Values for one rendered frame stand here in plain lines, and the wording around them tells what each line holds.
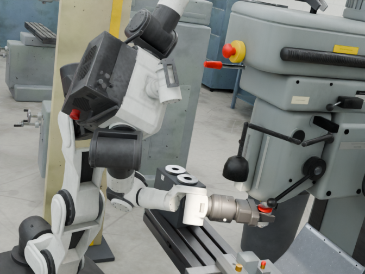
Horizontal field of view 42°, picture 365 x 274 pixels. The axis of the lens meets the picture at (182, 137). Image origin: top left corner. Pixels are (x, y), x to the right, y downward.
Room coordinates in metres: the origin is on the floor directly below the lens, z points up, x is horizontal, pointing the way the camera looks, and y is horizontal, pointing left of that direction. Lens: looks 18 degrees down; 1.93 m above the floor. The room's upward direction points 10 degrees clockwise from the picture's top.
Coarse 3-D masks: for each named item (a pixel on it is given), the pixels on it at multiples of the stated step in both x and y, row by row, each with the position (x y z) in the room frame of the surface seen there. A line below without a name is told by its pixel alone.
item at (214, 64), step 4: (204, 64) 1.39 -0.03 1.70; (208, 64) 1.38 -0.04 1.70; (212, 64) 1.39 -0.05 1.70; (216, 64) 1.39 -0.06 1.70; (220, 64) 1.40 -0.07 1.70; (224, 64) 1.41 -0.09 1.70; (228, 64) 1.42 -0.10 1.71; (232, 64) 1.43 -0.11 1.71; (216, 68) 1.40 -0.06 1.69; (220, 68) 1.40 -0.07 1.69; (240, 68) 1.44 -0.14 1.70; (244, 68) 1.45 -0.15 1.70
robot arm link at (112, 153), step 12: (108, 144) 1.29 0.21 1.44; (120, 144) 1.29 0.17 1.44; (132, 144) 1.30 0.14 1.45; (96, 156) 1.27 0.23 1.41; (108, 156) 1.27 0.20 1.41; (120, 156) 1.27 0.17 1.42; (132, 156) 1.28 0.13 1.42; (108, 168) 1.33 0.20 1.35; (120, 168) 1.29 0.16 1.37; (132, 168) 1.29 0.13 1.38
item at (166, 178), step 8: (160, 168) 1.97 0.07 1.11; (168, 168) 1.95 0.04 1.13; (176, 168) 1.97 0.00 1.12; (160, 176) 1.93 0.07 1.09; (168, 176) 1.89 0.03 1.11; (176, 176) 1.91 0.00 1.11; (184, 176) 1.89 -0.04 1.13; (192, 176) 1.91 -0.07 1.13; (160, 184) 1.93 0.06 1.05; (168, 184) 1.88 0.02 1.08; (176, 184) 1.83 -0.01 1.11; (184, 184) 1.83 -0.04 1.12; (192, 184) 1.84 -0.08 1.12; (200, 184) 1.86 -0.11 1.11; (184, 208) 1.80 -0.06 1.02; (168, 216) 1.84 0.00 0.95; (176, 216) 1.80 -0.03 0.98; (176, 224) 1.79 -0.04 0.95; (184, 224) 1.81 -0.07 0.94
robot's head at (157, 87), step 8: (160, 72) 1.39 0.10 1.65; (168, 72) 1.39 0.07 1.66; (152, 80) 1.43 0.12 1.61; (160, 80) 1.39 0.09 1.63; (152, 88) 1.41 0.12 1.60; (160, 88) 1.37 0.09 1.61; (168, 88) 1.36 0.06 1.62; (176, 88) 1.37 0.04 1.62; (160, 96) 1.37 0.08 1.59; (168, 96) 1.35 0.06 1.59; (176, 96) 1.36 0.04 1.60
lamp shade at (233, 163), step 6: (234, 156) 1.25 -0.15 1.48; (228, 162) 1.24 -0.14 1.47; (234, 162) 1.23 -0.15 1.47; (240, 162) 1.23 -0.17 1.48; (246, 162) 1.24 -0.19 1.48; (228, 168) 1.23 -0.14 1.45; (234, 168) 1.22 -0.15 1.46; (240, 168) 1.22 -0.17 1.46; (246, 168) 1.23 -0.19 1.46; (222, 174) 1.25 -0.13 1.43; (228, 174) 1.23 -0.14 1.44; (234, 174) 1.22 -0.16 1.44; (240, 174) 1.22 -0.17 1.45; (246, 174) 1.23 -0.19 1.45; (234, 180) 1.22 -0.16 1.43; (240, 180) 1.22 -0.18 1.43; (246, 180) 1.24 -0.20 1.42
